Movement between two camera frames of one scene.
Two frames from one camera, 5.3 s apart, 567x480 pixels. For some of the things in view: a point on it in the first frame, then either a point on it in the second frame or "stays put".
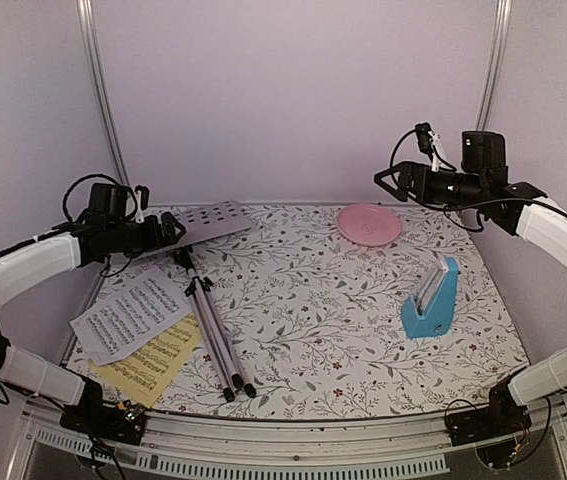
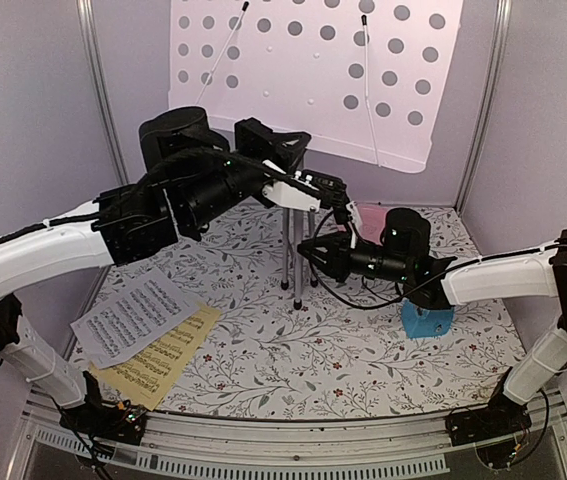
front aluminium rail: x=305 y=446 stays put
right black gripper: x=409 y=172 → x=337 y=244
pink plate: x=368 y=225 stays put
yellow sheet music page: x=142 y=376 stays put
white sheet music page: x=130 y=315 stays put
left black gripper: x=156 y=239 → x=287 y=146
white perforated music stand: x=203 y=222 → x=374 y=78
